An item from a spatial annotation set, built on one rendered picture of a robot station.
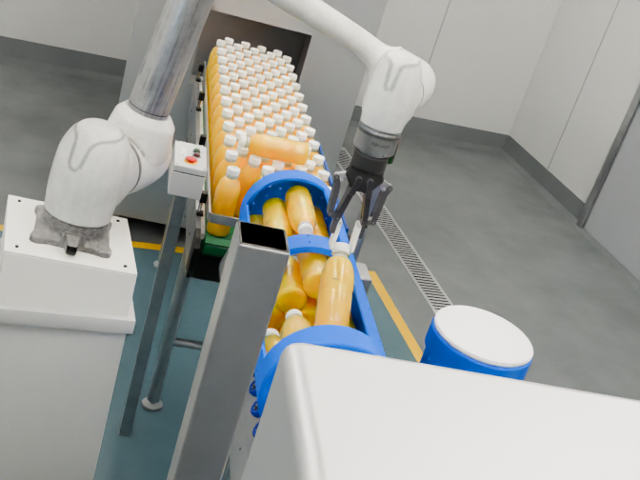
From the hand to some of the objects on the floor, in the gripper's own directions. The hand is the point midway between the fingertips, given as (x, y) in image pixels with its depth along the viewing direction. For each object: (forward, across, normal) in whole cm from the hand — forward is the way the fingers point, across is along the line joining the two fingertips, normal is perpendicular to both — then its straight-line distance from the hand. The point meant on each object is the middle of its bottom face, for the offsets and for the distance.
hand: (345, 235), depth 196 cm
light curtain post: (+134, -33, -81) cm, 161 cm away
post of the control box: (+134, -29, +88) cm, 164 cm away
